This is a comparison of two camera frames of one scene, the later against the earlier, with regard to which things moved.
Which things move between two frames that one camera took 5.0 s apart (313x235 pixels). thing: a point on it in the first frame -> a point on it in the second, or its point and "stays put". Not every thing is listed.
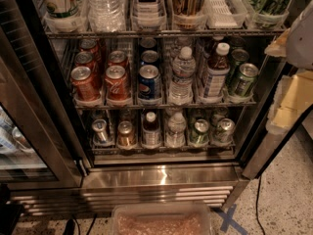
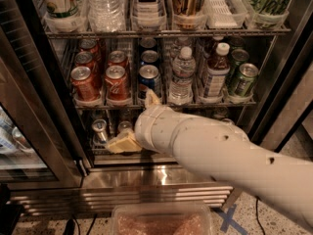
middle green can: (238, 58) stays put
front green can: (248, 72) stays put
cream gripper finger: (279, 47) -> (154, 126)
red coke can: (117, 86) stays put
